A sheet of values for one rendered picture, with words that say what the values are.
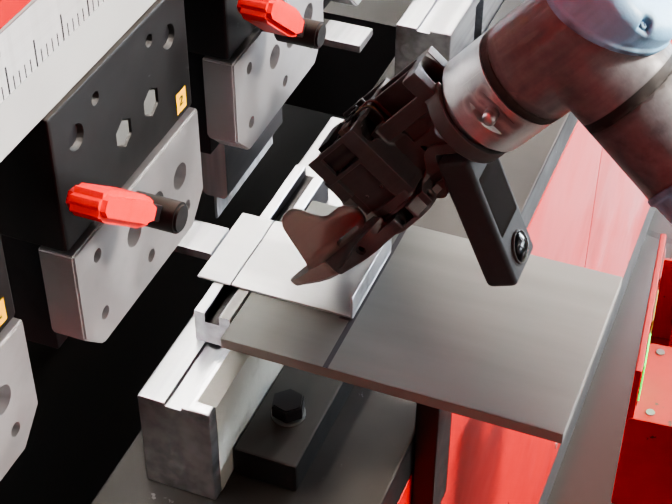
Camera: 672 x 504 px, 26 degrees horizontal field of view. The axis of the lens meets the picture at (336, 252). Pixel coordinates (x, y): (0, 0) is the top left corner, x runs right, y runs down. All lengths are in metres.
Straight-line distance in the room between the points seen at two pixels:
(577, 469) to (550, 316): 1.26
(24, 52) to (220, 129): 0.28
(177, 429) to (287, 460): 0.09
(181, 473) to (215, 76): 0.35
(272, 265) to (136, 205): 0.41
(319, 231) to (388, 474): 0.21
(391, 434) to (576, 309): 0.19
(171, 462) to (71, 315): 0.35
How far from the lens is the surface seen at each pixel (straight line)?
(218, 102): 0.94
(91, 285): 0.80
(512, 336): 1.10
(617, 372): 2.52
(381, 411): 1.21
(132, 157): 0.82
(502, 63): 0.94
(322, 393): 1.18
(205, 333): 1.13
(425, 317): 1.11
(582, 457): 2.38
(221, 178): 1.04
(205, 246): 1.16
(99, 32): 0.76
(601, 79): 0.92
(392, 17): 1.69
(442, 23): 1.51
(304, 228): 1.07
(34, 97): 0.72
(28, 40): 0.70
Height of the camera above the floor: 1.75
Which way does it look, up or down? 40 degrees down
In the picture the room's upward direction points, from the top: straight up
